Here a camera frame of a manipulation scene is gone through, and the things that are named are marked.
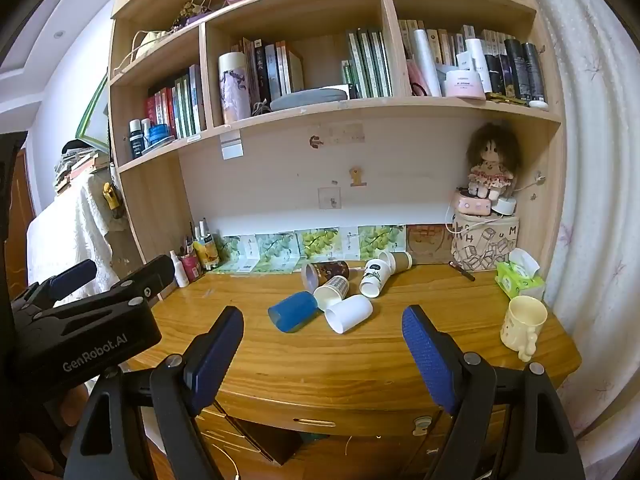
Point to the brown card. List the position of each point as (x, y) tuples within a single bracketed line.
[(426, 243)]

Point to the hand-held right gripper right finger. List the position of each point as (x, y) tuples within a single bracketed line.
[(429, 360)]

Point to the white spray bottle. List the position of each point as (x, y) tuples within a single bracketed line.
[(180, 271)]

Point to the black pen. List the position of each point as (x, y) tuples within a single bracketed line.
[(464, 272)]

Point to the white drawer clip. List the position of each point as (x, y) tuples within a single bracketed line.
[(420, 425)]

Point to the dried flower bundle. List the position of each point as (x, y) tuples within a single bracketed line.
[(192, 10)]

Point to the wooden wall hook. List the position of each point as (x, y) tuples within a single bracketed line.
[(356, 176)]

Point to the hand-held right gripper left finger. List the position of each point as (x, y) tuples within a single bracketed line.
[(216, 355)]

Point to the recessed ceiling light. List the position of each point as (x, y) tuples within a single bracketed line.
[(58, 35)]

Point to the yellow bottle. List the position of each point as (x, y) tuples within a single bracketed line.
[(207, 254)]

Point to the white lotion bottle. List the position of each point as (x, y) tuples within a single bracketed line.
[(478, 60)]

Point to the leaf print card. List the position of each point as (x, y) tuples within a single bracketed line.
[(317, 242), (239, 254), (380, 237), (274, 251)]

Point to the pink cream jar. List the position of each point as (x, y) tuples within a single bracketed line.
[(466, 83)]

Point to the white lace cloth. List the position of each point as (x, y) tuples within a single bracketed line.
[(75, 240)]

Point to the white round gadget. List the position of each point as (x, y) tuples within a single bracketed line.
[(505, 206)]

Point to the pink pen holder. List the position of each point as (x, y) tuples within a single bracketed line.
[(191, 266)]

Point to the printed storage box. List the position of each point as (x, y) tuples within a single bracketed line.
[(482, 245)]

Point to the blue plastic cup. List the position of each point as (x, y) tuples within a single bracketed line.
[(294, 311)]

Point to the green framed picture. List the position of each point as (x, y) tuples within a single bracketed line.
[(94, 112)]

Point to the dark bottle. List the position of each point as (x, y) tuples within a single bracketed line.
[(135, 139)]

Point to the green tissue pack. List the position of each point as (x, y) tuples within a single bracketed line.
[(520, 280)]

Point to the white printed flask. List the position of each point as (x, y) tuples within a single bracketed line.
[(234, 87)]

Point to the wooden bookshelf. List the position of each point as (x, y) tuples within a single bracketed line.
[(150, 200)]

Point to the small pink radio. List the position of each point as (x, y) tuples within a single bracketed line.
[(474, 204)]

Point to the brown ribbed paper cup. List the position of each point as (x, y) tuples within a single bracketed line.
[(400, 261)]

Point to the row of dark books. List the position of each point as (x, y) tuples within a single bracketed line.
[(270, 70)]

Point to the clear adhesive hook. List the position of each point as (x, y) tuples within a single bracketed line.
[(330, 198)]

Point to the white paper cup green print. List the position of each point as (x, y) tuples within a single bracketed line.
[(374, 276)]

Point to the grey white card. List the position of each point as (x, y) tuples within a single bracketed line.
[(231, 145)]

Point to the person's left hand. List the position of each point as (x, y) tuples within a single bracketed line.
[(72, 402)]

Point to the white paper roll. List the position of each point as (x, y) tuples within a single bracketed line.
[(427, 62)]

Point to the blue jar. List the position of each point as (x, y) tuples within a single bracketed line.
[(161, 135)]

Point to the pile of books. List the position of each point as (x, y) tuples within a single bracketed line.
[(75, 165)]

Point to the dark brown paper cup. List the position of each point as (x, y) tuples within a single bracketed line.
[(326, 273)]

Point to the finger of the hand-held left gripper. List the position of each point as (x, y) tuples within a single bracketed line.
[(75, 274), (152, 271)]

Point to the rag doll with brown hair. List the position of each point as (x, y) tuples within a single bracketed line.
[(492, 160)]

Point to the grey pouch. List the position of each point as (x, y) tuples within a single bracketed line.
[(310, 98)]

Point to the cream ceramic mug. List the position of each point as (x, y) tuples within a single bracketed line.
[(522, 322)]

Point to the row of books and boxes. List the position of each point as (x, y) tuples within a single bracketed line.
[(500, 45)]

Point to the yellow toy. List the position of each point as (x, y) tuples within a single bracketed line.
[(111, 199)]

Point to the white curtain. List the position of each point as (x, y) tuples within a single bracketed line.
[(595, 160)]

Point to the plain white cup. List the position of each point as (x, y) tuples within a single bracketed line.
[(350, 312)]

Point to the white paper cup grey print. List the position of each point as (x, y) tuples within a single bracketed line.
[(334, 290)]

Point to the row of red and green books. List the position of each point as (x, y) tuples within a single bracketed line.
[(175, 105)]

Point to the wooden desk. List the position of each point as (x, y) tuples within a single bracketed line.
[(310, 360)]

